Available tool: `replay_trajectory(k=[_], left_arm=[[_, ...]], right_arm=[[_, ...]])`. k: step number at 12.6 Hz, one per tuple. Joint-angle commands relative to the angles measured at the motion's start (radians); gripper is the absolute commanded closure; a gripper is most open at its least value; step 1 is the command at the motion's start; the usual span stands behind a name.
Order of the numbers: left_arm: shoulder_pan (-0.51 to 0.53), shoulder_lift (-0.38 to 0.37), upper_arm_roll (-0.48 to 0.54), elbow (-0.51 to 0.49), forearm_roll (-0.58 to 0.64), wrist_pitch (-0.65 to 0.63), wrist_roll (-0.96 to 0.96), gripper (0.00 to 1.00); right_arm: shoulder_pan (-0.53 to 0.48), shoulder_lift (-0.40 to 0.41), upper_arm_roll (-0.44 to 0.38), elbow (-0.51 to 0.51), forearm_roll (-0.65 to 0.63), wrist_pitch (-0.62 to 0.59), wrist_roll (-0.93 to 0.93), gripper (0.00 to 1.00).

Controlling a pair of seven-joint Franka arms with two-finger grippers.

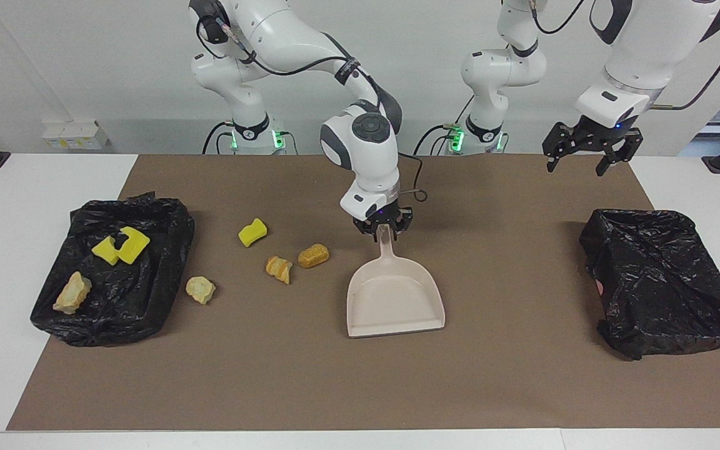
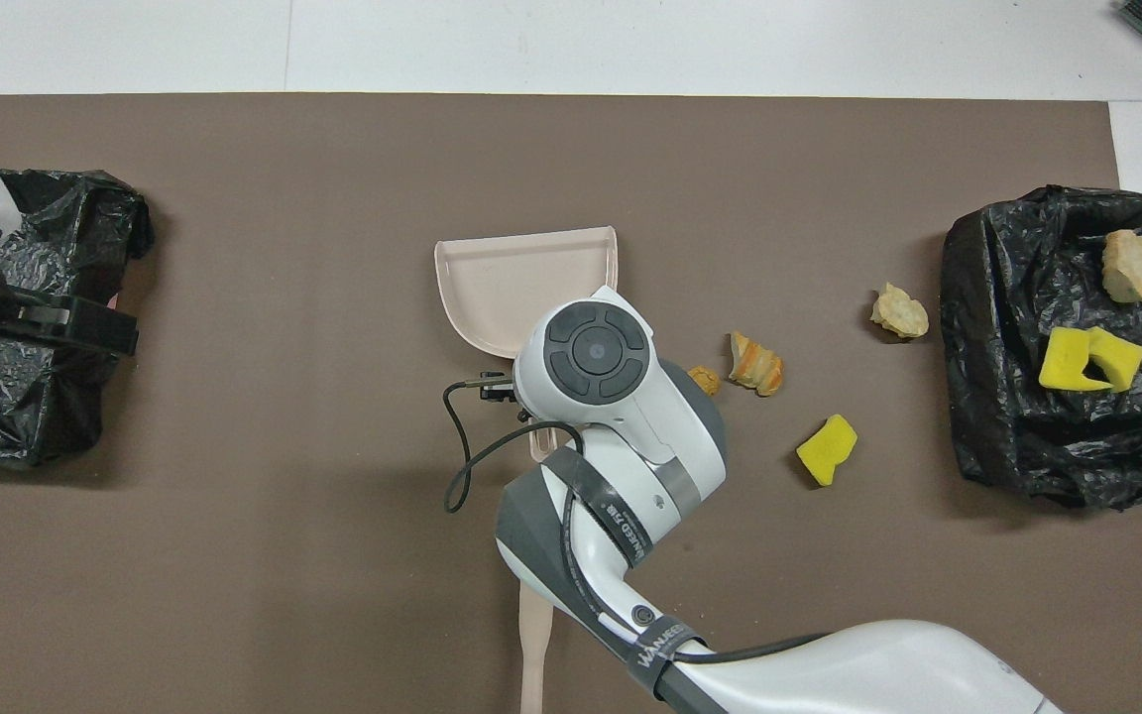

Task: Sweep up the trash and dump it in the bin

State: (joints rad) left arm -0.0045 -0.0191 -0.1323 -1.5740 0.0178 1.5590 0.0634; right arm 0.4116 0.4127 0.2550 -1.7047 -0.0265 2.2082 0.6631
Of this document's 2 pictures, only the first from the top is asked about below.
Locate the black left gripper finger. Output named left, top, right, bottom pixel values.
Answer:
left=542, top=123, right=576, bottom=173
left=596, top=131, right=644, bottom=177

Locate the brown bread bun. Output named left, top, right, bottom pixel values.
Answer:
left=297, top=244, right=330, bottom=269

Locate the beige plastic dustpan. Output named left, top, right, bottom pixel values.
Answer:
left=346, top=225, right=446, bottom=339

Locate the orange striped croissant piece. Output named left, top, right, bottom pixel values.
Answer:
left=265, top=256, right=294, bottom=285

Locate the pale bread chunk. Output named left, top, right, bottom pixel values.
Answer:
left=186, top=276, right=216, bottom=306

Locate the notched yellow sponge piece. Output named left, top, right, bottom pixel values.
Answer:
left=116, top=226, right=151, bottom=264

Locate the striped croissant bread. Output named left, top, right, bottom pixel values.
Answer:
left=52, top=271, right=93, bottom=314

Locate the black bag lined bin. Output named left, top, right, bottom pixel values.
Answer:
left=30, top=192, right=196, bottom=348
left=579, top=209, right=720, bottom=361

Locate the brown table mat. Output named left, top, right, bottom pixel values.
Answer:
left=7, top=154, right=720, bottom=432

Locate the white power strip box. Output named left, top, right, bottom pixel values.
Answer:
left=41, top=120, right=109, bottom=151

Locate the black base cable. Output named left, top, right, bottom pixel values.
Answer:
left=202, top=121, right=299, bottom=156
left=413, top=123, right=464, bottom=156

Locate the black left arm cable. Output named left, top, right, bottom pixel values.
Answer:
left=530, top=0, right=720, bottom=111

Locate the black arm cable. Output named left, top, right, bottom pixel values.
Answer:
left=196, top=12, right=428, bottom=204
left=530, top=0, right=720, bottom=111

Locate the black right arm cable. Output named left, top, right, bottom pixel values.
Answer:
left=196, top=12, right=428, bottom=204

